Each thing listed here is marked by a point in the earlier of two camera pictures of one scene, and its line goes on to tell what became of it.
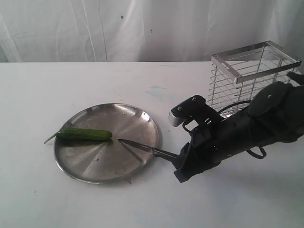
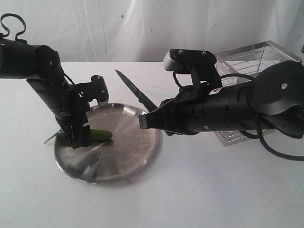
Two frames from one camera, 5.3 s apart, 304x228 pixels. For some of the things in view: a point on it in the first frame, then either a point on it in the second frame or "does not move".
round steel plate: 103,161 does not move
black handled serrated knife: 157,153 -> 142,99
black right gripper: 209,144 -> 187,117
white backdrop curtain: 144,31 does not move
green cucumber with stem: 89,134 does not move
